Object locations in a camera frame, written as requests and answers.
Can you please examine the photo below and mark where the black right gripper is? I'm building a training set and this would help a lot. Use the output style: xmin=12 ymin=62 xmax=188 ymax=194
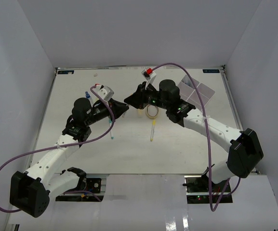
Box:
xmin=125 ymin=81 xmax=170 ymax=110

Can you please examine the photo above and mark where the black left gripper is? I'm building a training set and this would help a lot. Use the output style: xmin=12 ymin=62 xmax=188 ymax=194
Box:
xmin=85 ymin=98 xmax=129 ymax=126

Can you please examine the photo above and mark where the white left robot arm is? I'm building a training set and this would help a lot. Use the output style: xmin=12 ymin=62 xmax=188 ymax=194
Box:
xmin=10 ymin=98 xmax=129 ymax=218

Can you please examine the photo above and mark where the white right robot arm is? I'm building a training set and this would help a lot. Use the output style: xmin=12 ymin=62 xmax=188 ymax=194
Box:
xmin=124 ymin=79 xmax=264 ymax=192

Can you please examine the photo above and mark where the teal tipped white pen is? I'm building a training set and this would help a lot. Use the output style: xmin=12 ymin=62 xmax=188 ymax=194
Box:
xmin=108 ymin=119 xmax=114 ymax=140

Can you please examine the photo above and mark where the yellow tipped white pen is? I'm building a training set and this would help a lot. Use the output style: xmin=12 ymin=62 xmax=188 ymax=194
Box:
xmin=150 ymin=119 xmax=156 ymax=142

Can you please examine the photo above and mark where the blue capped small marker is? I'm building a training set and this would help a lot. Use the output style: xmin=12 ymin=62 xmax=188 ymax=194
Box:
xmin=85 ymin=91 xmax=92 ymax=100

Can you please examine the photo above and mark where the white divided organizer box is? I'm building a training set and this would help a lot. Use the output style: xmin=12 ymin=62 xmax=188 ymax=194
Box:
xmin=177 ymin=74 xmax=216 ymax=111

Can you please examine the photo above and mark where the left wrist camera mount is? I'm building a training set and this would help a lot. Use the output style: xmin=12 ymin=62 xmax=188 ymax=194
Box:
xmin=94 ymin=84 xmax=114 ymax=102

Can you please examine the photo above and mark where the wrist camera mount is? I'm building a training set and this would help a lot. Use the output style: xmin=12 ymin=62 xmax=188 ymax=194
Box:
xmin=141 ymin=68 xmax=157 ymax=89
xmin=94 ymin=84 xmax=114 ymax=102

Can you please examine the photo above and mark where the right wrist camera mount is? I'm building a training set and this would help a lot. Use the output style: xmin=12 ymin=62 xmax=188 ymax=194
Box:
xmin=141 ymin=68 xmax=157 ymax=89

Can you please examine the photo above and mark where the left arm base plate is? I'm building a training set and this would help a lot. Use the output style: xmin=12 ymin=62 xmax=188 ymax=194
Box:
xmin=55 ymin=178 xmax=106 ymax=202

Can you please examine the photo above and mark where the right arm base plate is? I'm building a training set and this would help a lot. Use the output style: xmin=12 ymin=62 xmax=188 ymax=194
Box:
xmin=183 ymin=168 xmax=226 ymax=205

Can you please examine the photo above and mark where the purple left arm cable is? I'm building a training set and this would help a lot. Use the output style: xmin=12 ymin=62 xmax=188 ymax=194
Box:
xmin=0 ymin=84 xmax=117 ymax=214

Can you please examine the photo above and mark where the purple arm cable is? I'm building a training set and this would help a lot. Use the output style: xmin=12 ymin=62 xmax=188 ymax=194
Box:
xmin=0 ymin=84 xmax=117 ymax=214
xmin=152 ymin=63 xmax=241 ymax=212

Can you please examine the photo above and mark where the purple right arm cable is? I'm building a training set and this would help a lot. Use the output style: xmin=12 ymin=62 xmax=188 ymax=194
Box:
xmin=152 ymin=63 xmax=241 ymax=212

